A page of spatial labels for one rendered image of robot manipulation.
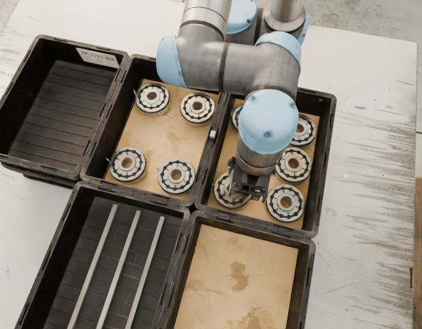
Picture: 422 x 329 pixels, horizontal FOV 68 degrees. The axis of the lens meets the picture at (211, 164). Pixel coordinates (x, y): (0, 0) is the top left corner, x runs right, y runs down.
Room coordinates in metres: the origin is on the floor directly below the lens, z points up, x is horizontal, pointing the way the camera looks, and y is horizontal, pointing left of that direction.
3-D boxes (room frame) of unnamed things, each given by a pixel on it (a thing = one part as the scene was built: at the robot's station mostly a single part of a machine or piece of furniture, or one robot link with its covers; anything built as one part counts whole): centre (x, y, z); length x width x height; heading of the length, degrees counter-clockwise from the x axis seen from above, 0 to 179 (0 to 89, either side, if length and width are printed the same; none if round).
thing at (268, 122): (0.20, -0.08, 1.26); 0.09 x 0.08 x 0.11; 165
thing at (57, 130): (0.48, 0.42, 0.87); 0.40 x 0.30 x 0.11; 162
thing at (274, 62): (0.29, -0.09, 1.26); 0.11 x 0.11 x 0.08; 75
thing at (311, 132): (0.39, -0.26, 0.86); 0.10 x 0.10 x 0.01
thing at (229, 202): (0.22, -0.05, 0.86); 0.10 x 0.10 x 0.01
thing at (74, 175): (0.48, 0.42, 0.92); 0.40 x 0.30 x 0.02; 162
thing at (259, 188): (0.19, -0.08, 1.10); 0.09 x 0.08 x 0.12; 165
